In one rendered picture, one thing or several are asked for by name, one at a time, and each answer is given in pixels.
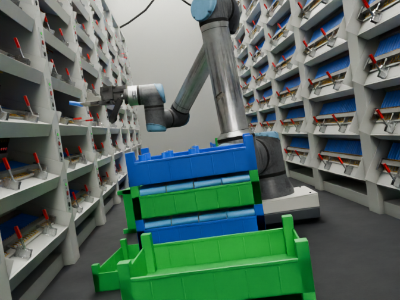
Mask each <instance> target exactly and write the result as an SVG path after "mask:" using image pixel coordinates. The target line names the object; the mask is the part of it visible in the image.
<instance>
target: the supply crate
mask: <svg viewBox="0 0 400 300"><path fill-rule="evenodd" d="M242 136H243V143H237V144H232V145H225V146H217V147H212V148H204V149H199V154H191V155H189V151H183V152H175V153H173V154H174V157H170V158H162V155H155V156H151V160H149V161H141V162H139V159H138V160H136V158H135V152H127V153H125V158H126V166H127V174H128V178H129V185H130V187H133V186H141V185H150V184H154V183H162V182H171V181H176V180H184V179H192V178H197V177H205V176H214V175H219V174H227V173H235V172H240V171H248V170H257V161H256V156H255V148H254V140H253V135H250V133H244V134H242ZM140 150H141V155H143V154H145V153H149V148H142V149H140Z"/></svg>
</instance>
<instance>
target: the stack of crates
mask: <svg viewBox="0 0 400 300"><path fill-rule="evenodd" d="M282 225H283V228H278V229H268V230H259V231H254V232H245V233H236V234H230V235H222V236H213V237H203V238H198V239H189V240H180V241H175V242H166V243H157V244H153V240H152V233H151V232H149V233H142V234H141V236H140V239H141V244H142V249H141V250H140V252H139V253H138V255H137V256H136V258H135V259H134V260H133V262H132V261H131V260H123V261H119V262H118V264H117V271H118V279H119V284H120V291H121V298H122V300H316V295H315V287H314V278H313V270H312V265H311V257H310V249H309V244H308V240H307V239H306V238H299V236H298V235H297V233H296V231H295V229H294V225H293V217H292V215H291V214H288V215H282Z"/></svg>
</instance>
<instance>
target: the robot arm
mask: <svg viewBox="0 0 400 300"><path fill-rule="evenodd" d="M190 11H191V15H192V17H193V18H194V19H195V20H196V21H198V22H199V27H200V30H201V33H202V39H203V45H202V47H201V49H200V51H199V53H198V55H197V57H196V59H195V61H194V63H193V65H192V67H191V69H190V71H189V73H188V75H187V77H186V79H185V81H184V83H183V85H182V87H181V88H180V90H179V92H178V94H177V96H176V98H175V100H174V102H173V103H172V105H171V107H170V109H164V103H166V100H165V94H164V88H163V85H162V84H160V83H159V84H155V83H154V84H150V85H139V86H128V87H127V89H126V85H122V86H113V85H111V86H103V87H100V96H101V98H100V97H98V96H95V95H94V94H93V93H92V92H88V93H87V97H86V102H83V103H80V104H81V105H82V106H85V107H89V106H99V105H103V106H106V105H115V106H114V109H113V111H112V113H111V115H110V116H109V122H110V123H115V122H116V121H117V116H118V113H119V111H120V108H121V106H122V103H123V100H124V101H125V104H129V105H130V106H135V105H144V110H145V120H146V129H147V131H148V132H165V131H166V130H167V129H168V128H172V127H182V126H185V125H186V124H187V123H188V122H189V119H190V114H189V112H190V109H191V107H192V105H193V103H194V102H195V99H196V98H197V96H198V94H199V92H200V90H201V89H202V87H203V85H204V83H205V81H206V79H207V77H208V75H209V74H210V79H211V86H212V91H213V95H214V101H215V107H216V110H217V117H218V122H219V126H220V132H221V134H220V136H219V137H218V139H217V142H218V146H225V145H232V144H237V143H243V136H242V134H244V133H250V135H253V140H254V148H255V156H256V161H257V170H258V177H259V181H260V189H261V197H262V200H266V199H274V198H280V197H283V196H288V195H291V194H293V193H294V192H295V191H294V188H293V185H292V184H291V182H290V180H289V179H288V177H287V175H286V169H285V164H284V159H283V153H282V147H281V143H280V138H279V134H278V133H277V132H275V131H269V132H260V133H254V132H253V131H252V130H250V129H249V128H248V123H247V119H246V113H245V107H244V104H243V98H242V92H241V88H240V82H239V76H238V70H237V66H236V61H235V55H234V51H233V45H232V39H231V35H234V34H235V33H236V31H237V29H238V27H239V22H240V10H239V6H238V3H237V2H236V1H235V0H193V1H192V3H191V7H190ZM121 95H123V97H121Z"/></svg>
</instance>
